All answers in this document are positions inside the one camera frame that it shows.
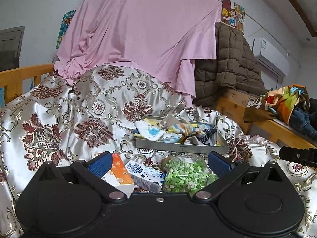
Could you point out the orange and white box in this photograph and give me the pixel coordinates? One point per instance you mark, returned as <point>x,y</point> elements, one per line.
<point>121,176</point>

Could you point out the wooden slatted bed rail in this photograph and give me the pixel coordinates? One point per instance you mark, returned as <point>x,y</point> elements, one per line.
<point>27,75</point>

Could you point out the striped pastel sock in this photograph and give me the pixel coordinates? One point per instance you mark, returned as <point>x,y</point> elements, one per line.
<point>182,129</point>

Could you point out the blue white milk carton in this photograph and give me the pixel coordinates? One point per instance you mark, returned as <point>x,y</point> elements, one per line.
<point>146,176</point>

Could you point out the brown cloth with white print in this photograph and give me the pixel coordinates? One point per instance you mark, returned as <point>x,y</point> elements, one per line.
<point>255,111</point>

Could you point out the cartoon figure wall poster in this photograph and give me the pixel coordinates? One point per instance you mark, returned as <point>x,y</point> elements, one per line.
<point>234,13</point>

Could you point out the white air conditioner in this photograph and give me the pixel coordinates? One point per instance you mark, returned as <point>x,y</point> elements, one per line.
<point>271,54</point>

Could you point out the pink bed sheet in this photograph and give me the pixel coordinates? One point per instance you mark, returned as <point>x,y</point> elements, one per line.
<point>136,29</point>

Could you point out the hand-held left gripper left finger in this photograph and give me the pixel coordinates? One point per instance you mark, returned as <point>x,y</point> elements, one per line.
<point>100,165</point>

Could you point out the grey framed door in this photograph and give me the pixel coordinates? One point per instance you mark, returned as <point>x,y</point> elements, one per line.
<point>11,49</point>

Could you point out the brown quilted jacket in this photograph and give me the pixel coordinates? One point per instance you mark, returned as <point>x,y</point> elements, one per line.
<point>232,62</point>

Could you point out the grey metal tray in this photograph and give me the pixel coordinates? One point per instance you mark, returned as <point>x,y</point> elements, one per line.
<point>183,149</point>

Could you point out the navy dotted sock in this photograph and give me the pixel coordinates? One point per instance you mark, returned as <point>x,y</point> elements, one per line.
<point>206,135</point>

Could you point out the green blue wall poster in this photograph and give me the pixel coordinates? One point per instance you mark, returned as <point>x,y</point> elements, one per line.
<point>65,28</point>

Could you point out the wooden bed frame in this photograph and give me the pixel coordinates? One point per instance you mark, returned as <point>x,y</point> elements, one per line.
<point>272,130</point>

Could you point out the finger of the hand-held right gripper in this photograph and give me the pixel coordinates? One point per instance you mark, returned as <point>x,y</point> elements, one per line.
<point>294,155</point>

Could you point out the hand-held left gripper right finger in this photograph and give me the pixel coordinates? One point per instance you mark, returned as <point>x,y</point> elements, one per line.
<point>219,164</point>

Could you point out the jar of green beads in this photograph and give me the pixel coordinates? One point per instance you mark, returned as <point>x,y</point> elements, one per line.
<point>188,176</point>

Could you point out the blue jeans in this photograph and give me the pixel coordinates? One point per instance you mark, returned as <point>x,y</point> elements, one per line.
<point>303,124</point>

